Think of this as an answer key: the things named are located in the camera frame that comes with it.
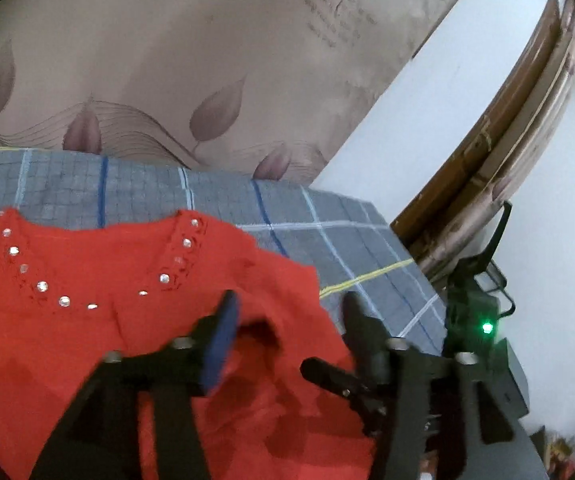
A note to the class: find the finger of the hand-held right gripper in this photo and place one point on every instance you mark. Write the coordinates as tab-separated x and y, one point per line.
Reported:
330	374

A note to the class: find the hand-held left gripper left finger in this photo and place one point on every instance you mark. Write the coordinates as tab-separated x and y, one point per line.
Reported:
221	342

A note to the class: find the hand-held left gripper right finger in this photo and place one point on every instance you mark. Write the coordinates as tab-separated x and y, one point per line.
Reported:
362	332

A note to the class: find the red rhinestone collar top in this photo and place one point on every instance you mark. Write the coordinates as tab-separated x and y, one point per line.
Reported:
92	360

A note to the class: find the grey plaid blanket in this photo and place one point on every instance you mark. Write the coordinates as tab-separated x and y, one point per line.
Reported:
287	225

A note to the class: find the colourful clutter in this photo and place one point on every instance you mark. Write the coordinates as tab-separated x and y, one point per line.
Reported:
565	452

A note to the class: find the beige leaf print curtain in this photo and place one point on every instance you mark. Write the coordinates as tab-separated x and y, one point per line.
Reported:
167	50

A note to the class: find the brown wooden door frame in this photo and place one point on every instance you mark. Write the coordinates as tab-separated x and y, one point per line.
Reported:
507	125

